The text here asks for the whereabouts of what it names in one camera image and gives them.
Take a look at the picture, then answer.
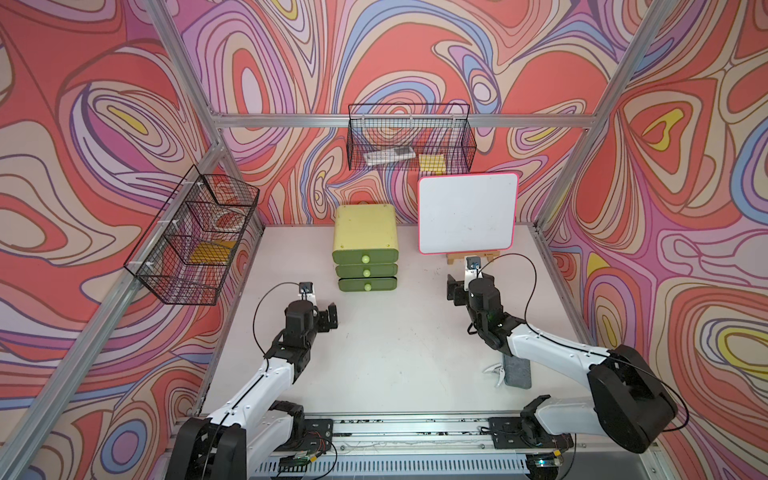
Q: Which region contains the pink framed whiteboard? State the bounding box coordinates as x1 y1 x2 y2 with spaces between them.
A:
418 172 519 255

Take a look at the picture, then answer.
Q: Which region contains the green circuit board right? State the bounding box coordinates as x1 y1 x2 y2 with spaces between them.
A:
526 449 563 471

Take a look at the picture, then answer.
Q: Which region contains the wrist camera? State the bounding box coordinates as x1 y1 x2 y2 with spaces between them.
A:
464 256 482 287
298 281 317 306

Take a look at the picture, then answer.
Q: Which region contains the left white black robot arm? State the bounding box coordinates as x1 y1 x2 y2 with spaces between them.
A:
165 299 339 479

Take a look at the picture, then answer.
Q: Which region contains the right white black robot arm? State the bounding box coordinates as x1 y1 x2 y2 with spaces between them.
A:
446 275 678 453

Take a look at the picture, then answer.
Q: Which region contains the black wire basket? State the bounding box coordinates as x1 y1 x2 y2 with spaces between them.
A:
123 166 260 306
346 100 477 176

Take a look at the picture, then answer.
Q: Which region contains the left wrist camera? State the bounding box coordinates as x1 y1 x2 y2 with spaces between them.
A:
298 281 317 306

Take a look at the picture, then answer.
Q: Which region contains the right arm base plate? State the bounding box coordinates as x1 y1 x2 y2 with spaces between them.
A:
478 416 574 451

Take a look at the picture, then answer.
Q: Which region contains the wooden whiteboard stand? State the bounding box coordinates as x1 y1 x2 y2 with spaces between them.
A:
445 250 501 265

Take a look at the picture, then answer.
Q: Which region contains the yellow green drawer cabinet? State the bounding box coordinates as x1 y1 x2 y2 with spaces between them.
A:
332 204 399 293

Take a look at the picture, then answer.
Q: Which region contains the green circuit board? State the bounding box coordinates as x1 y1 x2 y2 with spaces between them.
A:
278 453 318 473
526 449 563 471

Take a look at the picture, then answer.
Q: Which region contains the green circuit board left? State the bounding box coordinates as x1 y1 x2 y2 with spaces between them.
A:
278 453 318 473

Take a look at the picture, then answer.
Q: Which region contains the left black wire basket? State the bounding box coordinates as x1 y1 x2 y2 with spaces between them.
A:
123 166 260 306

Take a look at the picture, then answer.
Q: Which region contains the white plastic clip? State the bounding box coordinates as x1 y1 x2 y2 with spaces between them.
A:
482 362 506 388

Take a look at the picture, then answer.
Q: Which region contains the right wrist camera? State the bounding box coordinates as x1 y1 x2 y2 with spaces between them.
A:
464 256 482 287

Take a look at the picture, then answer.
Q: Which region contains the back black wire basket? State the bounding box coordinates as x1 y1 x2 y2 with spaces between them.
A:
346 100 477 176

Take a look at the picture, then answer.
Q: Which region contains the grey box in back basket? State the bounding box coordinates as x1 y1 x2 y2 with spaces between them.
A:
363 146 416 167

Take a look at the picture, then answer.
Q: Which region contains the grey felt eraser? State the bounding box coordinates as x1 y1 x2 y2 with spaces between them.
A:
502 355 532 390

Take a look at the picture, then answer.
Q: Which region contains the yellow item in left basket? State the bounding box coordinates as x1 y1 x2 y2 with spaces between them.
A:
188 240 235 265

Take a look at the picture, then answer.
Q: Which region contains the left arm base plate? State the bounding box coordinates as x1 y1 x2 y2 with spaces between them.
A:
278 418 334 453

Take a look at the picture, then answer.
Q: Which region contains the yellow block in back basket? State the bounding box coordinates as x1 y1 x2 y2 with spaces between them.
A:
418 154 447 175

